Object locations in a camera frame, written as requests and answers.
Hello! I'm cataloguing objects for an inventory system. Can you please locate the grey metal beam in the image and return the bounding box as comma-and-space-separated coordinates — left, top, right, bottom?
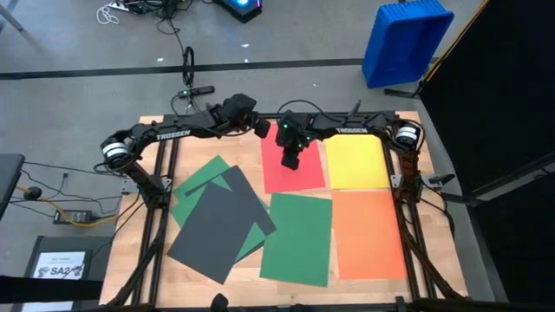
441, 151, 555, 205

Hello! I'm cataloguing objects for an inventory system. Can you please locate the black clamp bracket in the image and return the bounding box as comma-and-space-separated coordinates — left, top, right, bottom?
427, 172, 456, 186

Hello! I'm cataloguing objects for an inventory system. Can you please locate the white SA2 label sheet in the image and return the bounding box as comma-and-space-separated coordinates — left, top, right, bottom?
32, 250, 87, 281

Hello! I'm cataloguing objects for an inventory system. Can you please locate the black box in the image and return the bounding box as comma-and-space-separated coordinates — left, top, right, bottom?
21, 235, 114, 312

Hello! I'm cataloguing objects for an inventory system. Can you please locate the yellow paper sheet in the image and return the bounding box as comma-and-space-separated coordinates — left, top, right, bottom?
323, 133, 391, 191

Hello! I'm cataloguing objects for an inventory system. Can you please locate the large blue plastic bin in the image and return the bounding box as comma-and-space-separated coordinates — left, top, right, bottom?
362, 0, 455, 90

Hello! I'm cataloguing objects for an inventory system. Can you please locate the black divider panel yellow edge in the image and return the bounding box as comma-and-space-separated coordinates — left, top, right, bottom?
419, 0, 555, 307

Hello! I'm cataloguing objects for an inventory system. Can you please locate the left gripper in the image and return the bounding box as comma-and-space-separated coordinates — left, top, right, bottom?
219, 93, 273, 140

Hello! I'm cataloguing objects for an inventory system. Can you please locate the orange paper sheet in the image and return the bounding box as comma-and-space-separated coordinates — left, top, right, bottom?
331, 189, 408, 282

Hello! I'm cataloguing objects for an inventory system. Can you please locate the coiled black cable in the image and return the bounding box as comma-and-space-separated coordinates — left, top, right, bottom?
180, 45, 196, 114

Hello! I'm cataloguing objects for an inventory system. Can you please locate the black panel foot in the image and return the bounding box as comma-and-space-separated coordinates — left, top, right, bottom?
383, 86, 424, 101

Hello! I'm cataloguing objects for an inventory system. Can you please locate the black cable bundle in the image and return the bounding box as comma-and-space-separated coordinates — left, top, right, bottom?
125, 0, 188, 53

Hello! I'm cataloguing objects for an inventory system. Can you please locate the black aluminium table frame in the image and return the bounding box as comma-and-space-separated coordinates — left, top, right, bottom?
99, 99, 472, 312

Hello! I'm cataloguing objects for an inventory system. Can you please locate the grey metal leg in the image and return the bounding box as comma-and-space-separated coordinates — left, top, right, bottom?
0, 0, 25, 34

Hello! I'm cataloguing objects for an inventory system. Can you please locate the red paper sheet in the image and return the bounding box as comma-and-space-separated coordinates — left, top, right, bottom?
260, 123, 327, 195

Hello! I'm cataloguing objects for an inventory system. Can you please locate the black power adapter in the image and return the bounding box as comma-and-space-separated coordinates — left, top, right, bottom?
52, 209, 94, 226

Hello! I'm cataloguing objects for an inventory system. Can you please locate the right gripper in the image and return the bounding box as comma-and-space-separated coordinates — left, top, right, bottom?
275, 110, 325, 171

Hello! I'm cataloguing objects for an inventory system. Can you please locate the yellow cable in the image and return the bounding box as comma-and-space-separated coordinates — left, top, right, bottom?
16, 185, 119, 229

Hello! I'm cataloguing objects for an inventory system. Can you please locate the white cable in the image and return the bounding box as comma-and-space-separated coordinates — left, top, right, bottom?
95, 3, 121, 26

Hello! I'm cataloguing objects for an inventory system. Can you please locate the black camera bar green light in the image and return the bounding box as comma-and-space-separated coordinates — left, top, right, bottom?
176, 85, 216, 100

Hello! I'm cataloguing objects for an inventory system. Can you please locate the black computer blue light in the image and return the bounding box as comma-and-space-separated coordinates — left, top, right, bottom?
212, 0, 264, 25

